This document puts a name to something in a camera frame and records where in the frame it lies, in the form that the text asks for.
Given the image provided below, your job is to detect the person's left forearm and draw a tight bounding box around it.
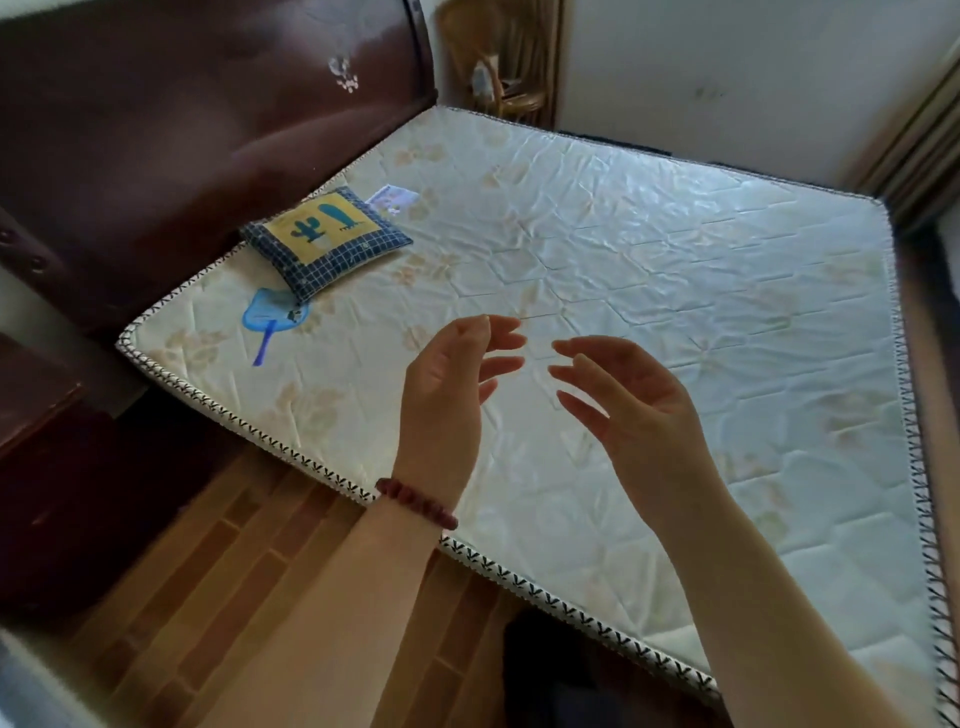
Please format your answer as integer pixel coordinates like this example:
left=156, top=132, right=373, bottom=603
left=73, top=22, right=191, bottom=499
left=198, top=491, right=451, bottom=728

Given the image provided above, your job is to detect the person's left hand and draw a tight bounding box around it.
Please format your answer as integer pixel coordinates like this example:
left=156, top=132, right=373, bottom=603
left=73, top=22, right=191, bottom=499
left=389, top=314, right=528, bottom=520

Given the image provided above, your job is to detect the rattan chair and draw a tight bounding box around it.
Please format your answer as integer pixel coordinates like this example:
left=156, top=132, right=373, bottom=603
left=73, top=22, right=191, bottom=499
left=436, top=0, right=564, bottom=130

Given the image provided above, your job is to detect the red bead bracelet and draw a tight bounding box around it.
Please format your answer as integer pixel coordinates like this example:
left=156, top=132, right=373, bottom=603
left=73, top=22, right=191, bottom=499
left=374, top=477, right=460, bottom=532

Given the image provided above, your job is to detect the dark brown nightstand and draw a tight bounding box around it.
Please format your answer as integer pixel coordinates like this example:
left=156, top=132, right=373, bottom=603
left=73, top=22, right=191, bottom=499
left=0, top=332, right=155, bottom=625

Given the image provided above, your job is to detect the blue checked cactus pillow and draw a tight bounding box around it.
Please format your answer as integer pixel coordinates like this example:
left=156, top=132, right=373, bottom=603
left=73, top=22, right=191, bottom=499
left=239, top=185, right=415, bottom=306

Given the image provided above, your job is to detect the cream quilted mattress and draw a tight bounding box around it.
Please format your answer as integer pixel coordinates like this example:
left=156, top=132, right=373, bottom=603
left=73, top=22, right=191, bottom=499
left=115, top=105, right=960, bottom=728

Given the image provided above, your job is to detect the person's right forearm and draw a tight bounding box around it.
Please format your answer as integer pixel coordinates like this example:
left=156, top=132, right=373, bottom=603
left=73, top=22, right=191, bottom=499
left=658, top=480, right=915, bottom=728

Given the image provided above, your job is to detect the person's right hand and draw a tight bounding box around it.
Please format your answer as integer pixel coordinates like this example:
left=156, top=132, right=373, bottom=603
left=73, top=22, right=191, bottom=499
left=546, top=335, right=727, bottom=543

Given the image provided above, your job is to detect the dark brown wooden headboard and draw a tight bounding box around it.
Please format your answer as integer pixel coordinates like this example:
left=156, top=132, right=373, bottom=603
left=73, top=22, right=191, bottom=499
left=0, top=0, right=441, bottom=340

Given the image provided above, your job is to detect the small pale card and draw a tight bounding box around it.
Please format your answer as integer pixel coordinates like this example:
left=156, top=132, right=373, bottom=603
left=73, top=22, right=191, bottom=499
left=365, top=184, right=422, bottom=219

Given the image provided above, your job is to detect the blue hand fan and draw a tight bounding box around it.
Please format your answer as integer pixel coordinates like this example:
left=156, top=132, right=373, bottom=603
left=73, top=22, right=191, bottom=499
left=240, top=288, right=311, bottom=368

